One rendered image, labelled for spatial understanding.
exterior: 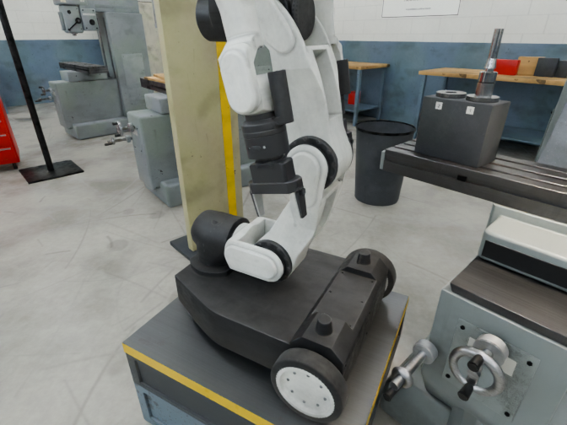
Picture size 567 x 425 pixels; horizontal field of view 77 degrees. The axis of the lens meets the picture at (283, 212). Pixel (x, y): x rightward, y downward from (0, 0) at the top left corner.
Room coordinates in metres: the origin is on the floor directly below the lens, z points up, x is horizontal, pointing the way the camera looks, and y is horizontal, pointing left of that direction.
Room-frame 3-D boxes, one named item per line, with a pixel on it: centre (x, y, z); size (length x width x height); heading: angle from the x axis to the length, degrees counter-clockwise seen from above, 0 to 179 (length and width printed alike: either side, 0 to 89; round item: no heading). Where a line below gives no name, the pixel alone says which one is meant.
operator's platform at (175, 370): (0.95, 0.02, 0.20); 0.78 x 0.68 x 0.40; 62
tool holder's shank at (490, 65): (1.11, -0.60, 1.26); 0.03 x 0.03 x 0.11
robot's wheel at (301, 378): (0.61, -0.06, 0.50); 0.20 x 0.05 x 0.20; 62
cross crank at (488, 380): (0.57, -0.45, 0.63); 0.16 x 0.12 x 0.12; 133
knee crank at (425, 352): (0.65, -0.33, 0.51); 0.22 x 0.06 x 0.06; 133
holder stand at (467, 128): (1.15, -0.57, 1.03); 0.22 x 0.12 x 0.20; 38
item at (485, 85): (1.11, -0.60, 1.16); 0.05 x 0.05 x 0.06
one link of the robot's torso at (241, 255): (0.97, 0.05, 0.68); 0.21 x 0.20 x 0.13; 62
